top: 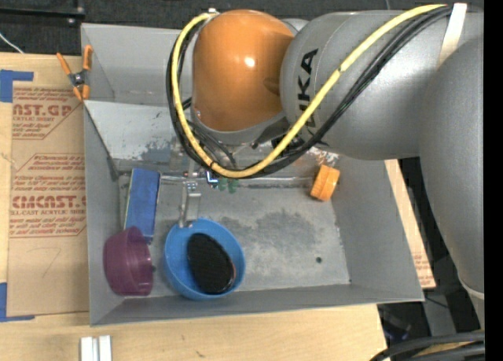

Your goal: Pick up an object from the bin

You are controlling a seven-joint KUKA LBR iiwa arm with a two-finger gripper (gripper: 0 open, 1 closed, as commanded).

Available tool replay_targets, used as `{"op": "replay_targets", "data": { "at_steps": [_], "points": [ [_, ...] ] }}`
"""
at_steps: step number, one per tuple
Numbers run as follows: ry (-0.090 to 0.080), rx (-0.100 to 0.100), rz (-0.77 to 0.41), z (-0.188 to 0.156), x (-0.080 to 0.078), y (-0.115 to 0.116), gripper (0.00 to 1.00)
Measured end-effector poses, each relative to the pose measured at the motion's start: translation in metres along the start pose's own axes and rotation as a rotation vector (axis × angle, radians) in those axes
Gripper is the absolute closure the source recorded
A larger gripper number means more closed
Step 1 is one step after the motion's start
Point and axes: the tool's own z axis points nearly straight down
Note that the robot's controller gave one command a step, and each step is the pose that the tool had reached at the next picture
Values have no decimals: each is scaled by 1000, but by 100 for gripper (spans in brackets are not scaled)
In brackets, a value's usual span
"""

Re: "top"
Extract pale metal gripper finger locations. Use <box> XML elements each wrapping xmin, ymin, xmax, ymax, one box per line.
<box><xmin>178</xmin><ymin>190</ymin><xmax>189</xmax><ymax>230</ymax></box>
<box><xmin>185</xmin><ymin>180</ymin><xmax>203</xmax><ymax>223</ymax></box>

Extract blue flat block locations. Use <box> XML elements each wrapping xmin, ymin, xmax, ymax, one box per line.
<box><xmin>123</xmin><ymin>167</ymin><xmax>162</xmax><ymax>245</ymax></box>

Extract blue bowl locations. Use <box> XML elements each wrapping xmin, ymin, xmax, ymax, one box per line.
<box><xmin>163</xmin><ymin>217</ymin><xmax>247</xmax><ymax>301</ymax></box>

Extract black oval object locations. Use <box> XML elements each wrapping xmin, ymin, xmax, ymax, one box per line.
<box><xmin>185</xmin><ymin>232</ymin><xmax>238</xmax><ymax>296</ymax></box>

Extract purple cup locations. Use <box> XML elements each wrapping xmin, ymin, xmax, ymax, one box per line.
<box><xmin>102</xmin><ymin>226</ymin><xmax>155</xmax><ymax>297</ymax></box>

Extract grey metal bin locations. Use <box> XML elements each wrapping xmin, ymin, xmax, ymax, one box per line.
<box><xmin>80</xmin><ymin>23</ymin><xmax>426</xmax><ymax>327</ymax></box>

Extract orange ridged disc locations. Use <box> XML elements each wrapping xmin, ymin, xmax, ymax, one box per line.
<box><xmin>310</xmin><ymin>164</ymin><xmax>341</xmax><ymax>202</ymax></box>

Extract brown cardboard board red print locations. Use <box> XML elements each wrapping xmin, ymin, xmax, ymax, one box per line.
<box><xmin>0</xmin><ymin>51</ymin><xmax>438</xmax><ymax>319</ymax></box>

